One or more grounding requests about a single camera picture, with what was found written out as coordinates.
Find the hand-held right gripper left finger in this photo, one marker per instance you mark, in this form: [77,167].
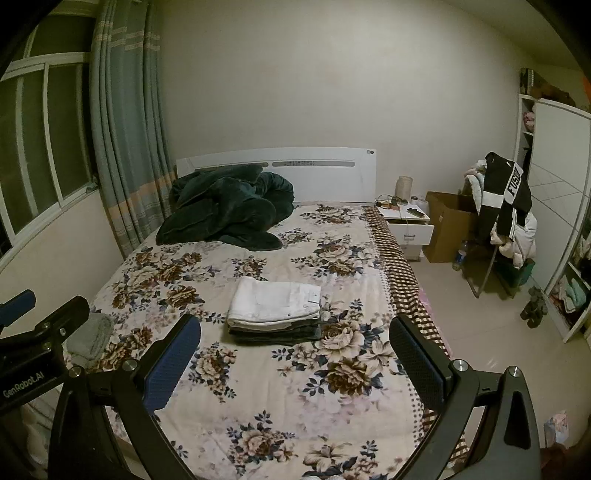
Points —
[171,364]

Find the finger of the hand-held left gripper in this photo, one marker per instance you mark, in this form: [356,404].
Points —
[55,323]
[18,304]

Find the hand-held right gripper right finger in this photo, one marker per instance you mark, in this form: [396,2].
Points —
[415,364]

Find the white pants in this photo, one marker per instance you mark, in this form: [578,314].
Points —
[272,300]

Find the folded dark pants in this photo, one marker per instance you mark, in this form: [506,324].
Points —
[272,340]

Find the folded grey cloth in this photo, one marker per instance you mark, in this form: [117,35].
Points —
[92,337]

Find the brown checked bed sheet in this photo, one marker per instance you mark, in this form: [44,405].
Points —
[401,277]

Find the folded blue jeans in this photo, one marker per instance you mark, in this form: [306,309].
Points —
[272,330]

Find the floral bed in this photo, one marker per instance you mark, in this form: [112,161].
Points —
[277,392]

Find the plastic water bottle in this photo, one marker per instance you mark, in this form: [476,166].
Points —
[459,258]

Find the metal chair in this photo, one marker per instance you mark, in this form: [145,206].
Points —
[487,272]

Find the pair of green slippers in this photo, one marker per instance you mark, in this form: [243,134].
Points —
[534,307]

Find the white nightstand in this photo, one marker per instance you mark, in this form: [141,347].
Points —
[408,230]

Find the brown cardboard box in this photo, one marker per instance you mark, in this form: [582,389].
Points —
[445,230]

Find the green storage box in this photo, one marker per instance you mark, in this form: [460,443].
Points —
[524,273]

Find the dark phone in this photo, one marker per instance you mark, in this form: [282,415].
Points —
[414,213]

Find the pink plastic bag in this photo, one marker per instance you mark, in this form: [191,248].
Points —
[555,429]

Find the dark green plush blanket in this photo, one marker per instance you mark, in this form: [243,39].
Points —
[221,212]

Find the white framed window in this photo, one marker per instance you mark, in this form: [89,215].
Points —
[51,138]

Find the black and white jacket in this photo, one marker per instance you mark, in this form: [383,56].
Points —
[501,189]

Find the grey-green striped curtain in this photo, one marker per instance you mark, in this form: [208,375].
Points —
[124,138]

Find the white bed headboard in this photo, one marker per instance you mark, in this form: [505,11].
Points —
[332,184]

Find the white wardrobe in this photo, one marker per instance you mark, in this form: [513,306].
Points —
[558,161]

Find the dark box on wardrobe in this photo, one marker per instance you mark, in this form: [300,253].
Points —
[527,82]

